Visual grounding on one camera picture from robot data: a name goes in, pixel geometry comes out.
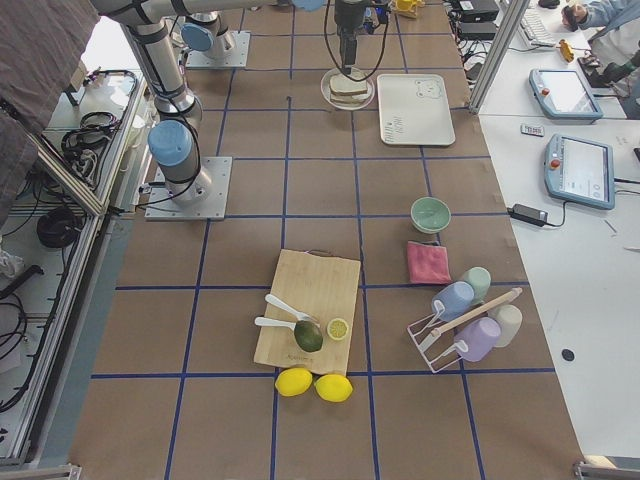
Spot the lemon half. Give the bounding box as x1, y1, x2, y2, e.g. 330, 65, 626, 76
326, 318, 350, 341

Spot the white round plate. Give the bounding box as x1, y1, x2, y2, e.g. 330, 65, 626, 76
321, 68, 375, 111

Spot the yellow lemon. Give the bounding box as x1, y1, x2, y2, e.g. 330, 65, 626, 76
314, 374, 353, 403
274, 367, 313, 397

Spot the bread slice brown crust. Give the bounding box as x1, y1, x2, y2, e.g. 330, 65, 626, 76
329, 74, 368, 96

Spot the white bear tray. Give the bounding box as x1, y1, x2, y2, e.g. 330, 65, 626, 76
376, 74, 456, 146

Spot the beige cup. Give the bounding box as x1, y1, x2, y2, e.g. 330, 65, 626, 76
488, 304, 523, 348

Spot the wooden cutting board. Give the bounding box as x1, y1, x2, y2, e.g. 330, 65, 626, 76
254, 249, 361, 375

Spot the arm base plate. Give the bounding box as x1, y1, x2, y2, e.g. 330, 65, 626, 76
144, 157, 232, 221
186, 31, 251, 70

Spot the purple cup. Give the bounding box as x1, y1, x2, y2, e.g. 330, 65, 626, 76
454, 316, 501, 362

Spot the teach pendant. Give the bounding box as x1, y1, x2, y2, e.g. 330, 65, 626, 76
529, 69, 603, 123
543, 134, 615, 210

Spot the bread slice on plate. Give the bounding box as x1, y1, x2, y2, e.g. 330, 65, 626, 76
329, 94, 371, 110

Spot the pink cloth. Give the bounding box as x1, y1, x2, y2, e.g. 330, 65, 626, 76
407, 241, 451, 285

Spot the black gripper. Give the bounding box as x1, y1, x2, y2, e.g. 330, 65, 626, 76
338, 27, 357, 76

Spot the black power adapter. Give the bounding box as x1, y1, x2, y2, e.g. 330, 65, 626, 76
507, 203, 548, 227

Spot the yellow lemon left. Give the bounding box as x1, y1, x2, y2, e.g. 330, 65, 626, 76
274, 367, 313, 397

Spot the aluminium frame post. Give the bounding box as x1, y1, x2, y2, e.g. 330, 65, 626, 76
468, 0, 529, 114

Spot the yellow lemon right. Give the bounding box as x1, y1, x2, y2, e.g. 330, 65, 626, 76
314, 374, 353, 403

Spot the green avocado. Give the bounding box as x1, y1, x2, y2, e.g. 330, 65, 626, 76
294, 320, 323, 353

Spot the teach pendant near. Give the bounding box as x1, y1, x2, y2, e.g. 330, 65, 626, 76
543, 134, 615, 210

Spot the green cup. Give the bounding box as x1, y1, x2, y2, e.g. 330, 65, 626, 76
459, 266, 491, 305

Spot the white wire cup rack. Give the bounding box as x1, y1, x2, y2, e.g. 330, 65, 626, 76
407, 287, 522, 373

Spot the blue cup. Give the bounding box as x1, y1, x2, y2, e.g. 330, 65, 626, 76
431, 281, 475, 322

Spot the teach pendant far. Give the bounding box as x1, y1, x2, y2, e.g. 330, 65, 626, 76
529, 69, 603, 123

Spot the white plastic knife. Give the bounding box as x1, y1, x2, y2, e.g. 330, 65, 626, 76
265, 293, 319, 325

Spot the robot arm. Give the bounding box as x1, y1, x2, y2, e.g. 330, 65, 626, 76
92, 1, 265, 207
292, 0, 373, 81

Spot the green bowl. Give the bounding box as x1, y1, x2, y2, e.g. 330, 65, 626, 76
410, 197, 451, 234

